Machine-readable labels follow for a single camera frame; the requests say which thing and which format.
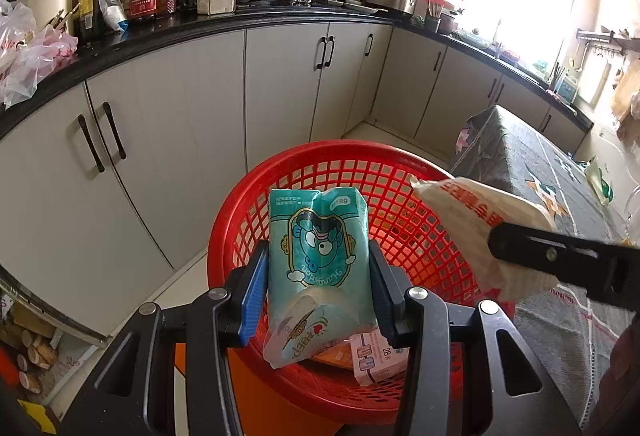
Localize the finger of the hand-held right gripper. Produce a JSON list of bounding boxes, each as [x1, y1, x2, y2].
[[487, 222, 640, 309]]

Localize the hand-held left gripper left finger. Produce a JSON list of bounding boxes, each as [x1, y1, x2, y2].
[[65, 240, 271, 436]]

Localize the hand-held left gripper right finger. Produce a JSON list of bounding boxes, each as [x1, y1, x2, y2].
[[367, 240, 581, 436]]

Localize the white medicine box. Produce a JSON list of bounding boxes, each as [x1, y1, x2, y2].
[[350, 331, 408, 387]]

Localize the teal tissue pack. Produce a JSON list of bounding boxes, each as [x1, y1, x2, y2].
[[262, 186, 377, 371]]

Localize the white plastic bag with print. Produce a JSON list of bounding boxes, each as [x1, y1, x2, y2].
[[410, 177, 560, 302]]

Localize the red plastic basket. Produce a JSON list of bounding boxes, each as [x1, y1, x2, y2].
[[206, 140, 516, 427]]

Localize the person's right forearm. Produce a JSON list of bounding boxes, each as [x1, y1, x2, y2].
[[582, 326, 640, 436]]

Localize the green white plastic bag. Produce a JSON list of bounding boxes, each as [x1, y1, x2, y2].
[[582, 157, 615, 206]]

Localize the grey printed tablecloth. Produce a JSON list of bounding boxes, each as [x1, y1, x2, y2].
[[450, 105, 640, 436]]

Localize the white green container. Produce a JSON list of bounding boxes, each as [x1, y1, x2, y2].
[[555, 66, 578, 104]]

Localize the hanging plastic bags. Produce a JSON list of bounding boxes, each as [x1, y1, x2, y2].
[[610, 61, 640, 142]]

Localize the pile of wood pieces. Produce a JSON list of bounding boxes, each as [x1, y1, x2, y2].
[[0, 301, 63, 394]]

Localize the small metal container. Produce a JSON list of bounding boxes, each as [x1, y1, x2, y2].
[[196, 0, 238, 15]]

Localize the white plastic bags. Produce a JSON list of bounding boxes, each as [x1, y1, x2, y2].
[[0, 26, 78, 109]]

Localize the metal wall rack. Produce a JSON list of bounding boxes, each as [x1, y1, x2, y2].
[[575, 28, 633, 62]]

